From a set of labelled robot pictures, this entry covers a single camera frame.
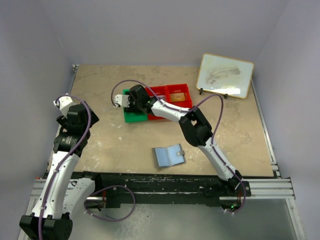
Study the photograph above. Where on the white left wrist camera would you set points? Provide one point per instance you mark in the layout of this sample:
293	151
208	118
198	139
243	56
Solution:
63	103

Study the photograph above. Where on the gold card in bin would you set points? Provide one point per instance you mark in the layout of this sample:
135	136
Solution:
177	97

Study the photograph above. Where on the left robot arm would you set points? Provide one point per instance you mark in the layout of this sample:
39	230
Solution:
51	217

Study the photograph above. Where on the yellow framed whiteboard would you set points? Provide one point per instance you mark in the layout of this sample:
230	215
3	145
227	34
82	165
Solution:
225	75

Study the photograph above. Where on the grey leather card holder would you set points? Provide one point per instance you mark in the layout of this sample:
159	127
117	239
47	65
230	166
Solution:
165	157

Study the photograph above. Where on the green bin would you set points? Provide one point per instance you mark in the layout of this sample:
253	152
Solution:
132	114

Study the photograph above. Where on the black whiteboard stand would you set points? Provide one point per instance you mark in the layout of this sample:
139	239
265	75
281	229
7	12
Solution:
224	95

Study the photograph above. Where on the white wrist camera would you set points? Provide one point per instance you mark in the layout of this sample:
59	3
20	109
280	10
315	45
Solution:
121	100
63	103

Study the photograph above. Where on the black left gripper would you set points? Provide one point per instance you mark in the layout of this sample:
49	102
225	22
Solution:
63	120

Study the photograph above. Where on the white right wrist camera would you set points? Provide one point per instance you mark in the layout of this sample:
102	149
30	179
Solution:
121	100

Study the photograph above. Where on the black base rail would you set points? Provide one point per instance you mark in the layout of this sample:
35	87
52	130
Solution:
164	189

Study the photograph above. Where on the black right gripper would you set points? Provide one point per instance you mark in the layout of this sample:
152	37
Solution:
131	108

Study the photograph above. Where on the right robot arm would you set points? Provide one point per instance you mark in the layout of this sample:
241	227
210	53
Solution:
195	127

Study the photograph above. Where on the red bin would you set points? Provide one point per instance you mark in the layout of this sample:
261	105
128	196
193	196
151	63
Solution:
160	100
175	88

